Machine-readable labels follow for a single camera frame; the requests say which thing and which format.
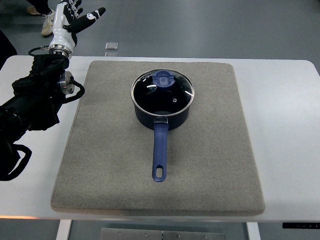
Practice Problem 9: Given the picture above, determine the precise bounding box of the clear floor marker upper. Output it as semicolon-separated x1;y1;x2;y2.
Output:
105;42;119;50

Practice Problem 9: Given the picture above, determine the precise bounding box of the white table leg left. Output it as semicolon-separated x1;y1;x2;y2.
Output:
56;219;72;240

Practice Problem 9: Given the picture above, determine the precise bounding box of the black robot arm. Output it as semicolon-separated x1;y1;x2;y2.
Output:
0;45;85;181

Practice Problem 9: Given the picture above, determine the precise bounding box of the grey fabric mat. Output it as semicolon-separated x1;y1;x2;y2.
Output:
51;60;265;216

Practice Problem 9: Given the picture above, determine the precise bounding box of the white table leg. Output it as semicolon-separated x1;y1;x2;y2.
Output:
246;222;261;240
56;219;72;240

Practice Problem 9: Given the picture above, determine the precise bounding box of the glass lid blue knob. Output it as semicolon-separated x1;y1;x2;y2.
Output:
131;69;195;116

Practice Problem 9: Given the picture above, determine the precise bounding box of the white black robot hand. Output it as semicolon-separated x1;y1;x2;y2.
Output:
48;0;106;59

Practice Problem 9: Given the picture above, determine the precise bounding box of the metal base plate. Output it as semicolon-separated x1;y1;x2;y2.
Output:
99;227;226;240

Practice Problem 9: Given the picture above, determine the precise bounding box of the tan shoe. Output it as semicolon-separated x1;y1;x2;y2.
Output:
26;6;41;16

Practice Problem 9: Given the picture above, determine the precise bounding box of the white sneaker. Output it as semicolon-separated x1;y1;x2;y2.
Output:
41;10;55;37

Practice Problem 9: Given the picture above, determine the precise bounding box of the black table control panel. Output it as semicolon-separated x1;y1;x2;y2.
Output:
282;222;320;230

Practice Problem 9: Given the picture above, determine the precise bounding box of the white table leg right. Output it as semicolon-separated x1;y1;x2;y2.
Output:
246;222;261;240

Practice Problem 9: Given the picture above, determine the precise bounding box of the dark blue saucepan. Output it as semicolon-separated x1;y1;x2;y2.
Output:
132;100;192;182

